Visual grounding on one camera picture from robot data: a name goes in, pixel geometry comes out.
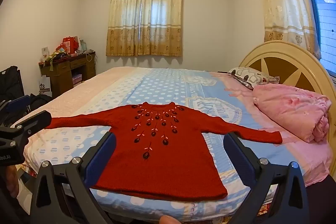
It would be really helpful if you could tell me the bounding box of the pink pillow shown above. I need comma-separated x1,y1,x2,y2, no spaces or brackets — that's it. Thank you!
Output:
252,84,332,143

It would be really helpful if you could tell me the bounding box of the black folding chair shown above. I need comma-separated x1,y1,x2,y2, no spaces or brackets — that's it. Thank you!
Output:
0,66,25,109

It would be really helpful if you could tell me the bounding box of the cream wooden headboard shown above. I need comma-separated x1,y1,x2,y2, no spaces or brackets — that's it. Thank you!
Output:
239,40,336,153

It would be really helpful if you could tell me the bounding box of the person's left hand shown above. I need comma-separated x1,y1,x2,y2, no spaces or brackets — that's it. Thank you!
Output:
0,165,20,199

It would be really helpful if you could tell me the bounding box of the green striped cloth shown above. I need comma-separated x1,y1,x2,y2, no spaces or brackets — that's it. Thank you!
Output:
45,49,70,67

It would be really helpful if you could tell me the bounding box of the narrow beige floral curtain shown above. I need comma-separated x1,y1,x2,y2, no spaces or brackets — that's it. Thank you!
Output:
253,0,322,59

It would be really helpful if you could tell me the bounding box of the person's right hand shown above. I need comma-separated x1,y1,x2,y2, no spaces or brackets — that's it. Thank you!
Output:
160,215,181,224

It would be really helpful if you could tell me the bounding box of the wide beige floral curtain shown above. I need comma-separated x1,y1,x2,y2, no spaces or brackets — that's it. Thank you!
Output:
106,0,184,57

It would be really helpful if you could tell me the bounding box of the red gift bag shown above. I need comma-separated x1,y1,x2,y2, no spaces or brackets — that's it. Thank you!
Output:
62,36,80,54

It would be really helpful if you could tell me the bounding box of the polka dot bed sheet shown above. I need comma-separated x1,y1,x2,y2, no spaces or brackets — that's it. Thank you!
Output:
12,66,332,220

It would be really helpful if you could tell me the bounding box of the wooden cabinet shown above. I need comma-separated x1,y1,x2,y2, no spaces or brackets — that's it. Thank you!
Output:
39,51,96,98

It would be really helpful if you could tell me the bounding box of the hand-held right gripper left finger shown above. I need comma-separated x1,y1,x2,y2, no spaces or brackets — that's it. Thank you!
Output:
30,132,117,224

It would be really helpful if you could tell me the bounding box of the black backpack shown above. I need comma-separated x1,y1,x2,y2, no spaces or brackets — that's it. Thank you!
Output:
29,93,53,111

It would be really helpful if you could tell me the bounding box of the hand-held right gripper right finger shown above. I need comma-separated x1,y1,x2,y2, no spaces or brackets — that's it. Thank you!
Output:
223,132,311,224

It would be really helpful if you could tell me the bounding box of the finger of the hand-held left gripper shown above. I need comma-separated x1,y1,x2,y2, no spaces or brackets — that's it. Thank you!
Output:
12,110,52,141
0,95,31,125

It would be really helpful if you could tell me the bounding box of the patterned pillow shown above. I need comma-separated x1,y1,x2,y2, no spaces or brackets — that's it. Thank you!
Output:
228,67,281,89

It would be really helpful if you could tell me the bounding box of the red knitted sweater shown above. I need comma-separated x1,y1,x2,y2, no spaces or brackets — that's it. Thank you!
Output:
45,101,283,201

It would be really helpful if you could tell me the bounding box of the floral mattress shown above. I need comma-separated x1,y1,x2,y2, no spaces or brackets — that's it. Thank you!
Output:
16,162,275,224

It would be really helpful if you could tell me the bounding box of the black and white paper bag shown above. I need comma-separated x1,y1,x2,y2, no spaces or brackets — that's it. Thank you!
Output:
39,80,51,94

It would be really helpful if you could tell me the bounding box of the window with blue mesh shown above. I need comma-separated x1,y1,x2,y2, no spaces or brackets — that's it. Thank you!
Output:
291,0,336,75

